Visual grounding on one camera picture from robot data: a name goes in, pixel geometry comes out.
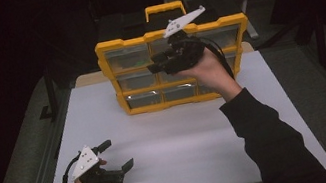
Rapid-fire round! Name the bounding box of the group of clear drawers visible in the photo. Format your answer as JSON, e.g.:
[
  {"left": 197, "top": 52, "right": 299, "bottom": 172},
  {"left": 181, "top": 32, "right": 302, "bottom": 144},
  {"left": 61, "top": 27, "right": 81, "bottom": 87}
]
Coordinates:
[{"left": 102, "top": 22, "right": 252, "bottom": 112}]

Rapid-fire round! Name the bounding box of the yellow organizer cabinet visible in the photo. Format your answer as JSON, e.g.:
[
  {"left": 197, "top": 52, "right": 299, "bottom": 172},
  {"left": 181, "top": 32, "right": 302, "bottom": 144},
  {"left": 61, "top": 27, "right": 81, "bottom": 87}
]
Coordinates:
[{"left": 88, "top": 0, "right": 262, "bottom": 121}]

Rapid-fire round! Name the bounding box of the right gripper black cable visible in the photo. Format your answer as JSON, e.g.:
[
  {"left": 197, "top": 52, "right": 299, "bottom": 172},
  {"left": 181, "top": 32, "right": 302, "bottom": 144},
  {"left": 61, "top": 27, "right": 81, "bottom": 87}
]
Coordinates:
[{"left": 198, "top": 31, "right": 237, "bottom": 85}]

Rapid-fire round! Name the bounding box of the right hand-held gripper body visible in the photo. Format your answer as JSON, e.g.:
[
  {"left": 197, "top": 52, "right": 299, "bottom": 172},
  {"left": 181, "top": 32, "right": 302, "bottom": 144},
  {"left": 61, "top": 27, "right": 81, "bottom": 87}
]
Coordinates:
[{"left": 150, "top": 4, "right": 216, "bottom": 76}]

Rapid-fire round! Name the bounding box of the clear plastic storage drawer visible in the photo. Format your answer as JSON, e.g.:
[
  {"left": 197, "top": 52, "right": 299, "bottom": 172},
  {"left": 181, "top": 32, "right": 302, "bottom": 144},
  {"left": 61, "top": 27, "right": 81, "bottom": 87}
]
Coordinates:
[{"left": 103, "top": 42, "right": 154, "bottom": 77}]

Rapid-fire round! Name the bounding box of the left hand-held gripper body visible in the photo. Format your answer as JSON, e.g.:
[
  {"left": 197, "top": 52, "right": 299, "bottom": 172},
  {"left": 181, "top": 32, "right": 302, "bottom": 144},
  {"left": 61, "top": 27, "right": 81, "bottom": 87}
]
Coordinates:
[{"left": 67, "top": 139, "right": 126, "bottom": 183}]

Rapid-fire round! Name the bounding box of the person's right hand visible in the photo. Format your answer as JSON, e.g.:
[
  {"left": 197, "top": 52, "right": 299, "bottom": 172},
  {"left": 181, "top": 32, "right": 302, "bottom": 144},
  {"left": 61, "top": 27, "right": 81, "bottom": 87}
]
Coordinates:
[{"left": 174, "top": 42, "right": 245, "bottom": 111}]

